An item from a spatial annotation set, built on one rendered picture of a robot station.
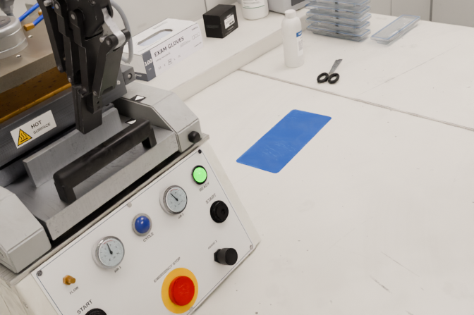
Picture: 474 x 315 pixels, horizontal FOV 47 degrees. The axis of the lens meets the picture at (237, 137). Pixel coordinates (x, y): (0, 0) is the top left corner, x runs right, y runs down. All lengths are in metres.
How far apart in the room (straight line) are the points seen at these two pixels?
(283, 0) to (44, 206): 1.13
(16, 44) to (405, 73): 0.91
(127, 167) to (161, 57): 0.71
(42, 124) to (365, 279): 0.49
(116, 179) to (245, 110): 0.59
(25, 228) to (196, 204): 0.25
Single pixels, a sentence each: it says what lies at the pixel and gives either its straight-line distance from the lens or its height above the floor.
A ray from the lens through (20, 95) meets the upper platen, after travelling 0.78.
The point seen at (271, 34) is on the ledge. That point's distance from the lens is 1.54.
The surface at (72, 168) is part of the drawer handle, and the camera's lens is 0.67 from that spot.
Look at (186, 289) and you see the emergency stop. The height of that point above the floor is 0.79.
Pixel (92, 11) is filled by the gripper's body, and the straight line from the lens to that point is 0.57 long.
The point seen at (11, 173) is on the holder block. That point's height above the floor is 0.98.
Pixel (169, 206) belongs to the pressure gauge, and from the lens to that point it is 0.75.
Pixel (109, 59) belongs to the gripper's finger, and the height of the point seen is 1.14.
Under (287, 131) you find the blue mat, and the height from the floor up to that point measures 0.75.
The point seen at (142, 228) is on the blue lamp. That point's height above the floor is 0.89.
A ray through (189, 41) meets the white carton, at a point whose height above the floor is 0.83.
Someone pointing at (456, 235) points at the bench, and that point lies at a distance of 0.90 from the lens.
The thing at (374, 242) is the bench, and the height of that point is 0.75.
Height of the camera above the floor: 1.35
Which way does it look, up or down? 31 degrees down
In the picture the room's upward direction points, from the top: 9 degrees counter-clockwise
